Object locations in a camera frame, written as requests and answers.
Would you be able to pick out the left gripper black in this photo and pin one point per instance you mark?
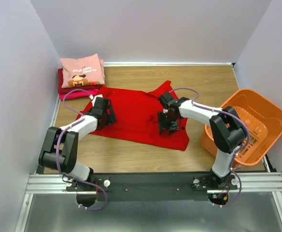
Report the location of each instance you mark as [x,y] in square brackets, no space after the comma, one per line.
[109,113]

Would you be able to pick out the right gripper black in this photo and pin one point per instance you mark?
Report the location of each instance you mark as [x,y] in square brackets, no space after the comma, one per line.
[168,123]

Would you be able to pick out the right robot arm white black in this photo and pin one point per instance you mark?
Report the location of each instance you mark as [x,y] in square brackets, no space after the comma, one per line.
[228,130]

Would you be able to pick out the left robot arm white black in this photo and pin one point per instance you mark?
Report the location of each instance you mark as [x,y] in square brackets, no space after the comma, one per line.
[60,146]

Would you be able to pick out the magenta folded t shirt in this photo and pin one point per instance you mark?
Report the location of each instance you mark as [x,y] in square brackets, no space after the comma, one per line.
[82,94]

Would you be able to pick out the pink folded printed t shirt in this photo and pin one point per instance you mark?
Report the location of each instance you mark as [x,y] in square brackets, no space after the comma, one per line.
[82,72]

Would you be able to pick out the dark red folded t shirt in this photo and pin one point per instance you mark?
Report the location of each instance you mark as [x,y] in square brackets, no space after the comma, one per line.
[66,90]

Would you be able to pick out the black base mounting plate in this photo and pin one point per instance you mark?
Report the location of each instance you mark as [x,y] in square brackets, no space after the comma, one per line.
[167,186]

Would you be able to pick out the orange plastic laundry basket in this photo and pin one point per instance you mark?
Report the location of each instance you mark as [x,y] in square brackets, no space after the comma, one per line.
[264,121]

